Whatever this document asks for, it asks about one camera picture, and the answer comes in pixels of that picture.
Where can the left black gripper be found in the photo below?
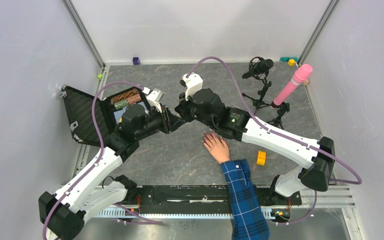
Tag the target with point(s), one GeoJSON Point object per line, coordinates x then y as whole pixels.
{"type": "Point", "coordinates": [169, 121]}

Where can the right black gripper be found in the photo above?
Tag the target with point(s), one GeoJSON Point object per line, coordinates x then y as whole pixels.
{"type": "Point", "coordinates": [182, 108]}

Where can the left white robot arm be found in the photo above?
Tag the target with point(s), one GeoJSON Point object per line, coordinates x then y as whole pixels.
{"type": "Point", "coordinates": [65, 212]}

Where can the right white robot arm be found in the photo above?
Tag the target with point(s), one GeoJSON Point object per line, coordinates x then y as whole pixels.
{"type": "Point", "coordinates": [314, 157]}

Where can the blue plaid sleeve forearm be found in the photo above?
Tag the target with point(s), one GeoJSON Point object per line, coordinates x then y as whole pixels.
{"type": "Point", "coordinates": [249, 222]}

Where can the person hand with painted nails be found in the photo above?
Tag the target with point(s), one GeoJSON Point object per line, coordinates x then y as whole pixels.
{"type": "Point", "coordinates": [217, 147]}

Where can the purple cube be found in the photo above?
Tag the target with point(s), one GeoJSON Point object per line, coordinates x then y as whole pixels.
{"type": "Point", "coordinates": [136, 61]}

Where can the yellow block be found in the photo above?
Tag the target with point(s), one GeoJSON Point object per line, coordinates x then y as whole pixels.
{"type": "Point", "coordinates": [261, 158]}

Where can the black tripod stand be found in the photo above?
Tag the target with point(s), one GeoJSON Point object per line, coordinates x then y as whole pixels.
{"type": "Point", "coordinates": [282, 109]}

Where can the teal block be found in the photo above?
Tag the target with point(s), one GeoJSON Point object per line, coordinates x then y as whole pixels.
{"type": "Point", "coordinates": [287, 58]}

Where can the small yellow cube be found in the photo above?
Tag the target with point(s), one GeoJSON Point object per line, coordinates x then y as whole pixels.
{"type": "Point", "coordinates": [291, 62]}

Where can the pink foam cylinder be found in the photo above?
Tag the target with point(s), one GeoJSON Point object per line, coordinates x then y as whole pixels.
{"type": "Point", "coordinates": [300, 76]}

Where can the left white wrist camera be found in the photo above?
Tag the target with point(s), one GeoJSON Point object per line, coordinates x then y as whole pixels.
{"type": "Point", "coordinates": [153, 97]}

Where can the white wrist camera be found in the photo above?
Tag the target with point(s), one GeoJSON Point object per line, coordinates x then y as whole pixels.
{"type": "Point", "coordinates": [153, 97]}
{"type": "Point", "coordinates": [193, 84]}

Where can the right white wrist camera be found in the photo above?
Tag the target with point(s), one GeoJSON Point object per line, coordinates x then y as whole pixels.
{"type": "Point", "coordinates": [193, 84]}

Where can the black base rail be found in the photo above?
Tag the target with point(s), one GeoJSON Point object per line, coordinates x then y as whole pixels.
{"type": "Point", "coordinates": [179, 199]}

